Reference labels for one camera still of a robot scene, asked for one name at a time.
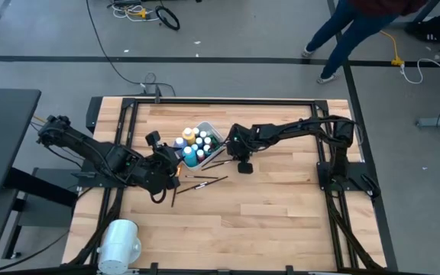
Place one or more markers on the white plastic caddy bin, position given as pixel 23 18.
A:
pixel 220 139

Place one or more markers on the grey desk leg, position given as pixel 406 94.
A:
pixel 426 9

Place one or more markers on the large yellow paint bottle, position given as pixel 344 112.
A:
pixel 188 133

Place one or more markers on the black aluminium table frame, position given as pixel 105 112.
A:
pixel 262 102

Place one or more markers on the black paintbrush orange ferrule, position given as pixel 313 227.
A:
pixel 173 198

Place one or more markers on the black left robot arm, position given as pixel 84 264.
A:
pixel 75 139

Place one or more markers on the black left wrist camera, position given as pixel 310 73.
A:
pixel 153 138

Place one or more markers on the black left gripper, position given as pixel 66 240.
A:
pixel 166 170

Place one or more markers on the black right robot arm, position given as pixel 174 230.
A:
pixel 300 128

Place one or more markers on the large periwinkle paint bottle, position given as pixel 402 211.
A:
pixel 179 142

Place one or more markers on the grey side table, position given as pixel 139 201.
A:
pixel 2 137

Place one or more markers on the white cylindrical lamp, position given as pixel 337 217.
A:
pixel 118 244

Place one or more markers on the large teal paint bottle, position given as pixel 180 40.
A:
pixel 189 154

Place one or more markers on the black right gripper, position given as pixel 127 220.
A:
pixel 241 141

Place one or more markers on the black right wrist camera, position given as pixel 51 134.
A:
pixel 245 168

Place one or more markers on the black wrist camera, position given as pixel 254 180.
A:
pixel 245 168
pixel 153 138

